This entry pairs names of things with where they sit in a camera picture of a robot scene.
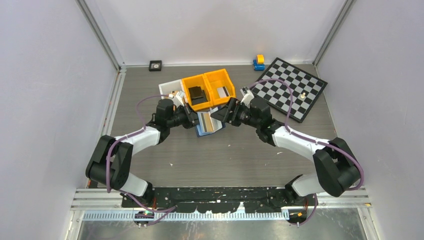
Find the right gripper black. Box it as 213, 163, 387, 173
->
210, 97, 261, 129

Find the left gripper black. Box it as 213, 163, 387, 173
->
167, 102, 207, 130

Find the gold striped card pocket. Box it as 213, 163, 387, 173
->
200, 112, 215, 133

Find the blue leather card holder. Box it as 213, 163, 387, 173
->
195, 106, 226, 138

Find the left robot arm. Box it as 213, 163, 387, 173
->
85, 99, 199, 207

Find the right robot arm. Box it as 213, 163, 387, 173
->
211, 97, 363, 205

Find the card in orange bin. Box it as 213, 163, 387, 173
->
216, 86, 230, 99

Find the black object in bin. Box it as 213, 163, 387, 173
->
188, 86, 208, 105

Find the orange plastic bin right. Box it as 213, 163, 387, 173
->
204, 68, 236, 106

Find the orange plastic bin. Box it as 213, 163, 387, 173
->
204, 68, 236, 106
182, 74, 213, 111

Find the orange plastic bin left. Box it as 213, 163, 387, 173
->
182, 74, 213, 111

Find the white plastic bin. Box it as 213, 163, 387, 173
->
158, 79, 185, 99

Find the small black square device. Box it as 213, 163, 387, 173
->
148, 60, 163, 72

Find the black white chessboard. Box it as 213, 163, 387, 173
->
249, 57, 328, 123

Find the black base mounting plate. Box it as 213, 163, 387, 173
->
121, 186, 315, 214

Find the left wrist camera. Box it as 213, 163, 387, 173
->
168, 91, 186, 108

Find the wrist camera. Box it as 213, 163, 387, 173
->
240, 87, 255, 108
168, 91, 186, 108

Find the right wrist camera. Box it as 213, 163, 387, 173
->
240, 87, 255, 108

